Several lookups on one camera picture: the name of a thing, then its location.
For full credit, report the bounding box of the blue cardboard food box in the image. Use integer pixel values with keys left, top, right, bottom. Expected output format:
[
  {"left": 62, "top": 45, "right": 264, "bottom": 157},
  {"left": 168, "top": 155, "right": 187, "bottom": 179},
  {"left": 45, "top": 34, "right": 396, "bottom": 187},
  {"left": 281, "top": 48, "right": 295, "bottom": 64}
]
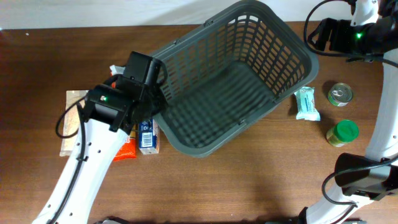
[{"left": 138, "top": 119, "right": 160, "bottom": 155}]

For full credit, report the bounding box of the grey plastic mesh basket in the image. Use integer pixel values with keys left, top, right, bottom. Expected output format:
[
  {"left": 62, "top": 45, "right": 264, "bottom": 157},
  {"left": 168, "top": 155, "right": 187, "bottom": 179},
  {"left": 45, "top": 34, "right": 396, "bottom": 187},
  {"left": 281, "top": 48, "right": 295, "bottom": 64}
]
[{"left": 153, "top": 1, "right": 319, "bottom": 157}]

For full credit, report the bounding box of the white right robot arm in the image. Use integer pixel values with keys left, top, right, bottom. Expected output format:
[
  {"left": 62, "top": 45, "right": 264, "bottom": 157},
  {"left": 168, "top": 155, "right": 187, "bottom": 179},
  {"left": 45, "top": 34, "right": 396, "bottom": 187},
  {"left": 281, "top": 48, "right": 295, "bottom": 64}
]
[{"left": 298, "top": 1, "right": 397, "bottom": 223}]

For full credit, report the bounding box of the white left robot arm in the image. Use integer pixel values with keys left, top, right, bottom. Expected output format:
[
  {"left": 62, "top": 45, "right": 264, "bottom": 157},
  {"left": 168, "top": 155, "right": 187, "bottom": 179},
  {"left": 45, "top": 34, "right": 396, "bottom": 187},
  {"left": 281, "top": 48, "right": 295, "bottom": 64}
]
[{"left": 34, "top": 74, "right": 164, "bottom": 223}]

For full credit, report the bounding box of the green white tissue pack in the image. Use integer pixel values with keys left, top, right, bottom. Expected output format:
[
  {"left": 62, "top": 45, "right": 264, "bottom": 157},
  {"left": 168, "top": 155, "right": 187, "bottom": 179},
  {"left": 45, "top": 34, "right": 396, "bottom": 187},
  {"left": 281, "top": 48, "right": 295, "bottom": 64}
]
[{"left": 294, "top": 86, "right": 320, "bottom": 121}]

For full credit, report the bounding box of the orange spaghetti packet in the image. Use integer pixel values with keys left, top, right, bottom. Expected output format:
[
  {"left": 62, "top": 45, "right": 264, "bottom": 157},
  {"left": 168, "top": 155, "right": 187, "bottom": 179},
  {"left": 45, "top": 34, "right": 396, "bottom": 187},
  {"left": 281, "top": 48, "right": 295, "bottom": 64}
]
[{"left": 113, "top": 131, "right": 137, "bottom": 162}]

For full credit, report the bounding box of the clear bag of rice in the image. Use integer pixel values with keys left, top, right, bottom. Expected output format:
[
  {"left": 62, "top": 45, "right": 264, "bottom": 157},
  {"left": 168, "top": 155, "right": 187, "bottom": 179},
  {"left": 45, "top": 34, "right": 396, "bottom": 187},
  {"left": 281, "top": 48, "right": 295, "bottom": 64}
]
[{"left": 60, "top": 90, "right": 88, "bottom": 157}]

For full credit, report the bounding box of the tin can with pull tab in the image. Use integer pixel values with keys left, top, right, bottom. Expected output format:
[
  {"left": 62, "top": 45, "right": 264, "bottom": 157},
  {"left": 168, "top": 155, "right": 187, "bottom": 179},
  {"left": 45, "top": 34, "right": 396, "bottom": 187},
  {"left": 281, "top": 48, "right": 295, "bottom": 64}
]
[{"left": 328, "top": 83, "right": 354, "bottom": 107}]

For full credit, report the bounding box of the green lid glass jar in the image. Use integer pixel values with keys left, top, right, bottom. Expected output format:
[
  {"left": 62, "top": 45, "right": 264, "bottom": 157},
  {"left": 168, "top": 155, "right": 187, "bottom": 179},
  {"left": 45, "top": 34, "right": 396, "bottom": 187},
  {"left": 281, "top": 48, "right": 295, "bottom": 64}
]
[{"left": 326, "top": 119, "right": 359, "bottom": 147}]

